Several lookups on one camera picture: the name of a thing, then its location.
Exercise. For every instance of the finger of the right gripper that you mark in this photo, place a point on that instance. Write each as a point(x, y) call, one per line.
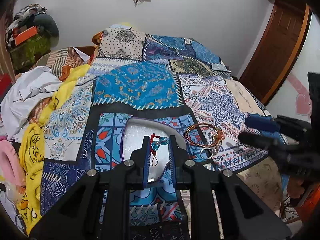
point(272, 145)
point(262, 124)

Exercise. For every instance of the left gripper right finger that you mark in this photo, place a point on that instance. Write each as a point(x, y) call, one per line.
point(222, 205)

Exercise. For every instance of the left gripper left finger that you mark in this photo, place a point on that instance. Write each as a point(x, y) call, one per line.
point(97, 205)

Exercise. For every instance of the right hand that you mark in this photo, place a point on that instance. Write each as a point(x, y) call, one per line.
point(294, 188)

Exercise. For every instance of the white sliding wardrobe door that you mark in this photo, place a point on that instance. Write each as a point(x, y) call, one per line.
point(292, 99)

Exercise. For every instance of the heart-shaped blue tin box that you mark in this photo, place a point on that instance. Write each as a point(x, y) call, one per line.
point(136, 129)

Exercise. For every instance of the wooden wardrobe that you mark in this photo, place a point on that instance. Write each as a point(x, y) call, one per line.
point(278, 49)

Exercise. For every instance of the yellow printed garment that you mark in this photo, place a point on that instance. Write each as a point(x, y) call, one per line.
point(57, 135)

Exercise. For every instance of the blue patchwork bed quilt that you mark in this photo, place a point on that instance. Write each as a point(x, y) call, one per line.
point(178, 82)

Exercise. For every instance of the white crumpled garment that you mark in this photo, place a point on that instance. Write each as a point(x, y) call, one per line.
point(28, 90)

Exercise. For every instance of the striped orange pillow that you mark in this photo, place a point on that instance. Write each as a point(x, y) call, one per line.
point(63, 60)

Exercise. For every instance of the red white box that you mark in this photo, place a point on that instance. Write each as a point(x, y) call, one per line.
point(5, 84)

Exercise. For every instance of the yellow plush toy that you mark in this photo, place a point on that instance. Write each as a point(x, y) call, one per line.
point(125, 25)

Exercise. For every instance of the green patterned covered stand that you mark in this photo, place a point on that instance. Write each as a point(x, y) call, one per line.
point(29, 52)

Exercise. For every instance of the orange box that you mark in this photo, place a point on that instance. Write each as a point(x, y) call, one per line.
point(20, 38)

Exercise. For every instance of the pile of dark clothes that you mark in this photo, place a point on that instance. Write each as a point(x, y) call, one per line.
point(33, 15)

